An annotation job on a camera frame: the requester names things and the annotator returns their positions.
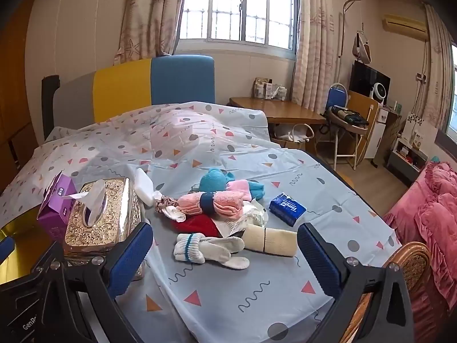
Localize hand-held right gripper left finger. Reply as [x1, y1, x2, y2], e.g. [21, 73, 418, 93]
[34, 222, 154, 343]

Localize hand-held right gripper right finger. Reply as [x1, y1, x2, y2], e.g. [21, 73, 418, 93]
[298, 222, 417, 343]

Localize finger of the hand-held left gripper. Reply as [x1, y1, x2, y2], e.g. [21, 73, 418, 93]
[0, 238, 15, 266]

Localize gold metal tray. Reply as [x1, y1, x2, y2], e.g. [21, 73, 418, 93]
[0, 207, 58, 279]

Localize beige bandage roll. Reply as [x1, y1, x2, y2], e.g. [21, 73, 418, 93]
[242, 226, 299, 258]

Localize white sock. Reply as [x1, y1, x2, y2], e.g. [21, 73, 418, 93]
[162, 209, 187, 223]

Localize pink scrunchie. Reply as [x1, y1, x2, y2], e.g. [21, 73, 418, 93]
[155, 196, 180, 218]

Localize red fuzzy cloth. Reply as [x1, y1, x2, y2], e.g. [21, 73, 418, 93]
[171, 215, 220, 239]

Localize white knit glove blue cuff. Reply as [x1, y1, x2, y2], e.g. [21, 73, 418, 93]
[173, 233, 250, 271]

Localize white printed plastic packet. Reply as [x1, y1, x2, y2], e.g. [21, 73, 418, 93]
[214, 202, 269, 239]

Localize pink towel dark band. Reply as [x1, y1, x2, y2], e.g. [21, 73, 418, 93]
[177, 189, 251, 219]

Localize blue plush toy pink cape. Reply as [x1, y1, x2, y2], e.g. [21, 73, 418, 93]
[198, 167, 265, 201]

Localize ornate gold tissue box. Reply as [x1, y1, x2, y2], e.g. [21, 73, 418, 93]
[63, 178, 144, 280]

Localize blue pocket tissue pack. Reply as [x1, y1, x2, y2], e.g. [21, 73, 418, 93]
[269, 192, 308, 228]

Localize purple tissue box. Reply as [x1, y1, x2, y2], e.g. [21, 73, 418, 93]
[37, 171, 78, 241]

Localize white plastic pouch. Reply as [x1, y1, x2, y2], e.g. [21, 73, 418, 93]
[135, 168, 165, 207]

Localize patterned plastic tablecloth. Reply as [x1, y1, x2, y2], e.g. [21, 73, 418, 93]
[0, 101, 403, 343]

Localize wicker chair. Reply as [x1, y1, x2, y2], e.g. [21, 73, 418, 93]
[336, 241, 433, 343]

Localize pink ruffled quilt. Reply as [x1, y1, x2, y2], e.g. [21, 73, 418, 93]
[383, 161, 457, 302]

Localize white tote bag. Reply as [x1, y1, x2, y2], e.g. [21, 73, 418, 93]
[272, 123, 315, 148]

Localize grey low shelf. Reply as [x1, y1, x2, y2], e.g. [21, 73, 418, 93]
[386, 139, 429, 187]

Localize white small cabinet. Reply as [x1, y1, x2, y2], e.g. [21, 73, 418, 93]
[363, 106, 390, 161]

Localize black tool on chair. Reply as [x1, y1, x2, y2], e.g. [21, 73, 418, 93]
[329, 105, 370, 128]

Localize wooden wardrobe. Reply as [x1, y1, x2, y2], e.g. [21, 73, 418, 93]
[0, 0, 43, 195]

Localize wooden folding board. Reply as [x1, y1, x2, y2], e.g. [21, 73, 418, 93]
[346, 91, 380, 159]

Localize wooden side table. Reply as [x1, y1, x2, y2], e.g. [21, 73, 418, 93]
[228, 96, 328, 151]

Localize grey yellow blue sofa back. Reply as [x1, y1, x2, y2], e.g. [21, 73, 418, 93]
[52, 55, 216, 133]

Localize blue folding chair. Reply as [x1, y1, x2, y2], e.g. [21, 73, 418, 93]
[316, 82, 368, 171]

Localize small boxes on side table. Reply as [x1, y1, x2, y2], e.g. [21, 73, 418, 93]
[254, 76, 288, 101]

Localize white desk fan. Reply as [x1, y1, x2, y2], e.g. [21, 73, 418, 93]
[370, 82, 387, 101]

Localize black television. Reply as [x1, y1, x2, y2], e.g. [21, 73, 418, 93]
[349, 60, 391, 98]

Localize hanging beige bag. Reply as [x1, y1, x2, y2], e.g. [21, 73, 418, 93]
[352, 30, 372, 63]

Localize beige patterned curtain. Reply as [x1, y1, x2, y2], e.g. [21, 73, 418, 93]
[292, 0, 340, 115]

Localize beige curtain beside air conditioner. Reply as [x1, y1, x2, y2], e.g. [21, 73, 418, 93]
[423, 3, 455, 130]

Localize metal pole stand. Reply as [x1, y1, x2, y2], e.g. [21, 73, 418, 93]
[337, 0, 364, 58]

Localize beige starfish print curtain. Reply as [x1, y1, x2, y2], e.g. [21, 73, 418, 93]
[115, 0, 194, 62]

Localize barred window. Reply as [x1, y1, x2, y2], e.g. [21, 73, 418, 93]
[176, 0, 301, 53]

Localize wall air conditioner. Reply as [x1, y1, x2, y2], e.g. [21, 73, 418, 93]
[382, 14, 429, 42]

